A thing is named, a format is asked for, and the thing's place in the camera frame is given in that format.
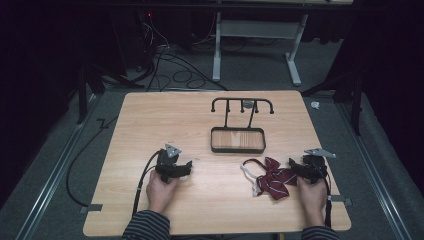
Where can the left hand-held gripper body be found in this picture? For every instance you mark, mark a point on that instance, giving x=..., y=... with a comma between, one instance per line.
x=167, y=163

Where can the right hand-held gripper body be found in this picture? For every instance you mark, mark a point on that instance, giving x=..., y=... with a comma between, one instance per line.
x=315, y=164

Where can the dark red striped bow tie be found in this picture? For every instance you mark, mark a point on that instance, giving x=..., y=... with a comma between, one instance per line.
x=272, y=178

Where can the black metal hanger rack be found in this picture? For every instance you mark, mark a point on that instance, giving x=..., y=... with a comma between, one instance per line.
x=240, y=127

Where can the person's left hand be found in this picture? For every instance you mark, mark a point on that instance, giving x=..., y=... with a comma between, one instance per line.
x=161, y=192

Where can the person's right hand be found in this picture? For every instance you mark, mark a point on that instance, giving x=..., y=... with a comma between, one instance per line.
x=312, y=199

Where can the grey tape strip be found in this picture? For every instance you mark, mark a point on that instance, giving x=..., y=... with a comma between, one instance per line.
x=340, y=200
x=90, y=208

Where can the black metal stand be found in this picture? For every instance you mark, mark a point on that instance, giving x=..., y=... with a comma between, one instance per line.
x=346, y=90
x=90, y=86

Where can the white metal desk frame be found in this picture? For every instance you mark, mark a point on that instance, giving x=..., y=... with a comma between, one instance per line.
x=258, y=45

